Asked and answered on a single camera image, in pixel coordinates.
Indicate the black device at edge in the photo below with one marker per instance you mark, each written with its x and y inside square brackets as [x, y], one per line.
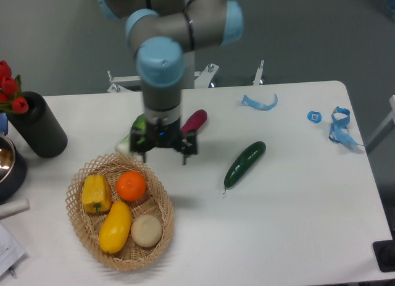
[384, 253]

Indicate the woven wicker basket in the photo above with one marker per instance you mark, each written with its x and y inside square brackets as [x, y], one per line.
[154, 202]

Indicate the yellow mango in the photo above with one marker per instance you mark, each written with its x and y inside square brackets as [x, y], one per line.
[115, 229]

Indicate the blue curved ribbon strip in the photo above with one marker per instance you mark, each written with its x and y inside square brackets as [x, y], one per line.
[246, 101]

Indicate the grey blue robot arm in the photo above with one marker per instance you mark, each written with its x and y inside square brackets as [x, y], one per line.
[160, 33]

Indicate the white metal base bracket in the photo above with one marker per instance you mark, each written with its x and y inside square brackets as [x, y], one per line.
[202, 79]

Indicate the red artificial tulips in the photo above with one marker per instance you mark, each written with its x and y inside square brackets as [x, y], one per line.
[12, 98]

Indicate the yellow bell pepper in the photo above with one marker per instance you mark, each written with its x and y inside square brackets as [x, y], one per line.
[96, 194]

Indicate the black cylindrical vase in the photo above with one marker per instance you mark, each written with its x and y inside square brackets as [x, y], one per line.
[39, 127]

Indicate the orange fruit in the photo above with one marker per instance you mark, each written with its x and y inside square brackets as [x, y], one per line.
[131, 186]

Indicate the dark green cucumber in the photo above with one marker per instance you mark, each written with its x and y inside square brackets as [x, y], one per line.
[245, 161]

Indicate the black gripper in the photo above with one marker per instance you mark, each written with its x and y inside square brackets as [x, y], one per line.
[167, 136]

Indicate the white paper sheet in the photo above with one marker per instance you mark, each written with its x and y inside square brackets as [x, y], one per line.
[11, 250]

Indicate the white paper roll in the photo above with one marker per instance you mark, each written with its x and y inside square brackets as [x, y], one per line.
[14, 207]

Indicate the blue knotted ribbon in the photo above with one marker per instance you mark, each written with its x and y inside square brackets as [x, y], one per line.
[339, 132]

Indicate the purple sweet potato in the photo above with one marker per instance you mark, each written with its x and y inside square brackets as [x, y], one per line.
[195, 121]

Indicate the blue tape roll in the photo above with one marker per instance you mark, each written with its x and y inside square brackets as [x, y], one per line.
[314, 116]

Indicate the dark metal pot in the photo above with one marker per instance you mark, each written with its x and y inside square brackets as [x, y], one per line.
[13, 169]

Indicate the green bok choy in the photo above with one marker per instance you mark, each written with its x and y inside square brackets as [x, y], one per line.
[123, 146]

